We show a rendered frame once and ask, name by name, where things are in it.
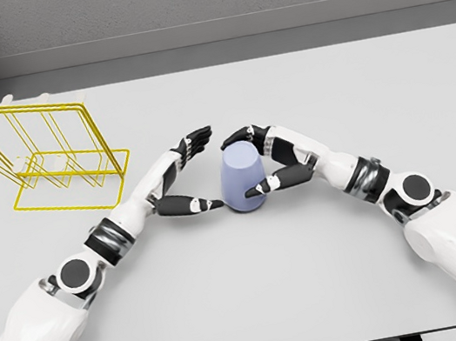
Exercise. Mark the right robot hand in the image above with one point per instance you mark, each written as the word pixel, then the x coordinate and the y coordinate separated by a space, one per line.
pixel 294 145

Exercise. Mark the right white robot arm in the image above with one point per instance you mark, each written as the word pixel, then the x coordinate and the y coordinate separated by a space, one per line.
pixel 430 214

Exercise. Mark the lavender plastic cup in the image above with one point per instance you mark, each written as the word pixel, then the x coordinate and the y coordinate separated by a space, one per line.
pixel 241 177

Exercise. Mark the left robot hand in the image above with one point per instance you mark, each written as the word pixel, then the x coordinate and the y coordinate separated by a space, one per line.
pixel 158 179

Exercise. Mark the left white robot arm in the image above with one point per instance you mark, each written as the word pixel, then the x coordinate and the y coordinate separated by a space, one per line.
pixel 72 286

